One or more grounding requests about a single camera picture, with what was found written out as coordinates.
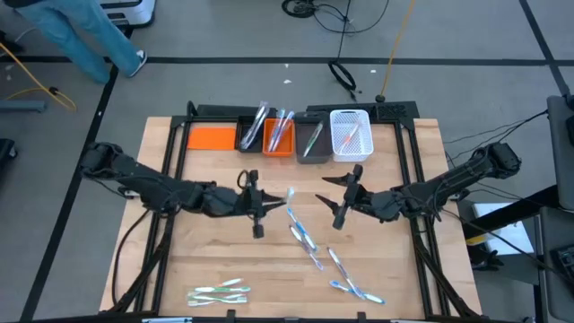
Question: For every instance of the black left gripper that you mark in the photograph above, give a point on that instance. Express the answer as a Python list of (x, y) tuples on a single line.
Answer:
[(233, 202)]

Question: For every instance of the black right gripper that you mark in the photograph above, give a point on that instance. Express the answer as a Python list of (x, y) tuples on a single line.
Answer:
[(376, 204)]

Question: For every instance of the blue white toothbrush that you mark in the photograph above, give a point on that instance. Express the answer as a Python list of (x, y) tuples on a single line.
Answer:
[(287, 128), (302, 231), (275, 130), (357, 292)]

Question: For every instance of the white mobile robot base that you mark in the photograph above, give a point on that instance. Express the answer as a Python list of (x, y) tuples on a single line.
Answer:
[(132, 13)]

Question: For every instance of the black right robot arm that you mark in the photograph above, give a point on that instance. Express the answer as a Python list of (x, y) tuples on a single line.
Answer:
[(457, 179)]

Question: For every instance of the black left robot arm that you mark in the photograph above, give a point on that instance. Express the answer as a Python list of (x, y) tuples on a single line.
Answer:
[(148, 184)]

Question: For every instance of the grey plastic basket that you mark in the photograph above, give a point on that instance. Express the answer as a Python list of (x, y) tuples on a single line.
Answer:
[(324, 148)]

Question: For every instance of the orange plastic basket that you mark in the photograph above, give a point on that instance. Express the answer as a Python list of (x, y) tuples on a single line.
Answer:
[(290, 146)]

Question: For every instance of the white plastic basket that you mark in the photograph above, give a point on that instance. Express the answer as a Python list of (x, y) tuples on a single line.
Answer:
[(365, 134)]

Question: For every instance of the orange flat lid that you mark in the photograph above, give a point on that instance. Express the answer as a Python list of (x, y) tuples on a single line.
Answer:
[(212, 139)]

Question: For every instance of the black perforated panel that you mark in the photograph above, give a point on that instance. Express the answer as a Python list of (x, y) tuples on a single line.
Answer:
[(397, 110)]

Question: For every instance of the black flat panel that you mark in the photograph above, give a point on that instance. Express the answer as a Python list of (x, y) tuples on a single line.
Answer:
[(224, 110)]

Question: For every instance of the silver metal plate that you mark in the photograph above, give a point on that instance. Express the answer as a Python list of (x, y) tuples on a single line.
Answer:
[(166, 320)]

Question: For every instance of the white paper sheet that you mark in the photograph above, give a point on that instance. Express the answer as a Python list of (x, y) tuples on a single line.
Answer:
[(507, 238)]

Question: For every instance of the black beam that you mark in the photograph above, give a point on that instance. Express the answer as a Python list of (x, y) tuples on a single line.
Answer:
[(529, 204)]

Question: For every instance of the grey desk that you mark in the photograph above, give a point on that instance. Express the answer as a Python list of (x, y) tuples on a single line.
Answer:
[(556, 296)]

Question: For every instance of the grey flat bar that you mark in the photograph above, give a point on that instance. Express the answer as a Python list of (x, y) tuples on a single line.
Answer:
[(22, 106)]

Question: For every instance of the person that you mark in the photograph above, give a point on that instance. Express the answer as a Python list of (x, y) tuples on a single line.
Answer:
[(67, 27)]

